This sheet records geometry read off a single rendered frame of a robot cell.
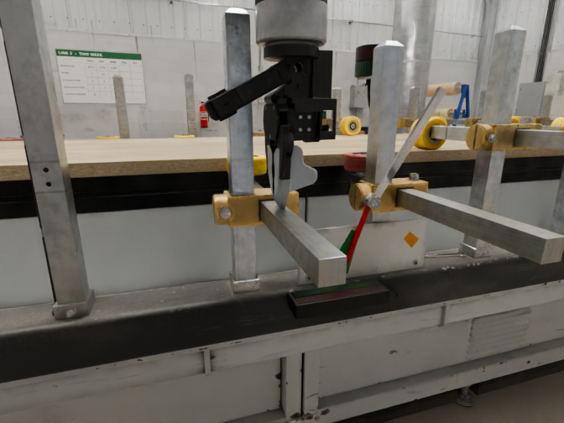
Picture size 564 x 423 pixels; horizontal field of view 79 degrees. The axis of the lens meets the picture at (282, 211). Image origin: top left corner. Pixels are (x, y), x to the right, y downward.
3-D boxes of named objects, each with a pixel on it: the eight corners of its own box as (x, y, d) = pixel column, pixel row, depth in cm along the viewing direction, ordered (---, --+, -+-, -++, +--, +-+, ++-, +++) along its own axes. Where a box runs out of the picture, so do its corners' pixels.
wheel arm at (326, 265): (347, 291, 34) (349, 251, 33) (315, 296, 33) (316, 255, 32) (253, 195, 74) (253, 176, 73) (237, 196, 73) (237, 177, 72)
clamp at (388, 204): (425, 208, 64) (429, 181, 62) (361, 214, 60) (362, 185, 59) (407, 201, 69) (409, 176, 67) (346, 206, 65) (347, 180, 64)
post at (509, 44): (484, 273, 74) (528, 24, 61) (471, 275, 73) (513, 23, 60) (471, 266, 77) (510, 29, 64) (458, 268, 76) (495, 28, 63)
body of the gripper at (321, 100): (336, 144, 45) (340, 44, 42) (274, 147, 43) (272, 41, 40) (314, 140, 52) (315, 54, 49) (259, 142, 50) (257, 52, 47)
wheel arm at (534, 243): (561, 268, 38) (569, 232, 37) (538, 272, 38) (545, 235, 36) (362, 190, 79) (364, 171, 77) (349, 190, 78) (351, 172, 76)
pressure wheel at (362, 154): (386, 206, 74) (390, 153, 71) (352, 209, 72) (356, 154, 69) (367, 198, 82) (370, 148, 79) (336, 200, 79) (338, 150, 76)
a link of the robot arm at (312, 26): (265, -7, 37) (248, 15, 46) (266, 42, 39) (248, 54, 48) (340, 0, 40) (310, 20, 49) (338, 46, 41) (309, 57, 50)
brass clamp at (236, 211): (300, 222, 56) (300, 192, 55) (216, 231, 52) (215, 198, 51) (288, 212, 62) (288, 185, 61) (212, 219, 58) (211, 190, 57)
